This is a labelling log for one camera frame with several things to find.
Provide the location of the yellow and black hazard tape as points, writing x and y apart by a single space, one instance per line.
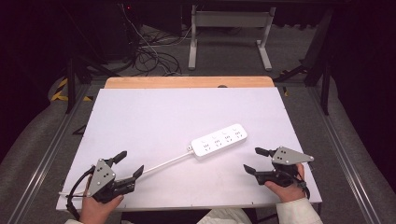
60 93

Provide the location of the aluminium floor rail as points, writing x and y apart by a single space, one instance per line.
342 155
43 165

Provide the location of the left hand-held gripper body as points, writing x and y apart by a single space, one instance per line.
101 177

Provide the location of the white metal table frame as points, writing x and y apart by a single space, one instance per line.
230 20

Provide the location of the white power strip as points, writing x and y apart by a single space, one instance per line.
219 140

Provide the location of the black metal stand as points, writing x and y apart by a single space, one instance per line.
320 62
72 84

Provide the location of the white board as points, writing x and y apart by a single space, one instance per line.
174 118

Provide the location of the person's legs in light clothing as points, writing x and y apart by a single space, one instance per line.
224 217

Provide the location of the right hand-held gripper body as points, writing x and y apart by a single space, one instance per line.
289 157

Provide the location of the wooden table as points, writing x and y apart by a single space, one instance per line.
186 82

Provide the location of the person's left hand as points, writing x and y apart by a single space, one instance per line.
95 210

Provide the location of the black equipment box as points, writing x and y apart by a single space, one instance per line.
118 29

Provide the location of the person's right hand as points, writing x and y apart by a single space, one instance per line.
288 193

